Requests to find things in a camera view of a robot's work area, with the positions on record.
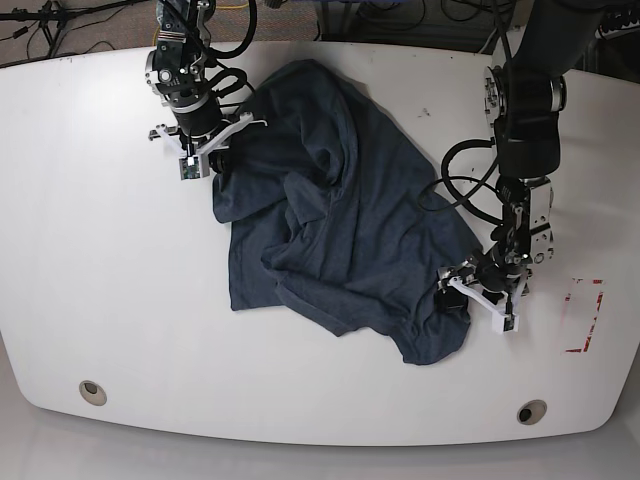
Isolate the black tripod stand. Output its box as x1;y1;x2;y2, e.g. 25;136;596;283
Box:
1;1;143;59

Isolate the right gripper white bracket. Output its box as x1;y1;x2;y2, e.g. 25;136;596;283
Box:
148;102;268;174

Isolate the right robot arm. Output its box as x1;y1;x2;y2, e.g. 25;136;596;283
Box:
145;1;267;180

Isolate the dark blue T-shirt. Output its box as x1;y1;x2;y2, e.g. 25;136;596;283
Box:
212;60;480;365

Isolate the left table cable grommet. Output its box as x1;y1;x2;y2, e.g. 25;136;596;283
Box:
79;380;107;407

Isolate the table cable grommet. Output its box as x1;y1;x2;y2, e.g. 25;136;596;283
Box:
517;399;547;426
79;380;107;407

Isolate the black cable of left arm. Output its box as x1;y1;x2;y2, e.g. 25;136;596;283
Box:
418;139;506;224

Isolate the white power strip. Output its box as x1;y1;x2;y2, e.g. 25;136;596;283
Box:
595;9;639;40

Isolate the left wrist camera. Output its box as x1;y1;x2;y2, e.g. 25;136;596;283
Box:
491;311;520;334

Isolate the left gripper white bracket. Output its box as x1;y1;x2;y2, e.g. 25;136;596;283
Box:
434;252;530;316

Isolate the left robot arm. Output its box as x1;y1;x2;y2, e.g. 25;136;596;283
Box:
436;1;612;333

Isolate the right table cable grommet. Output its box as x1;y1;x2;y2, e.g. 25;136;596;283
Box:
517;399;547;426

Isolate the red tape rectangle marking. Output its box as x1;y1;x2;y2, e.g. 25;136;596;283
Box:
559;278;605;354

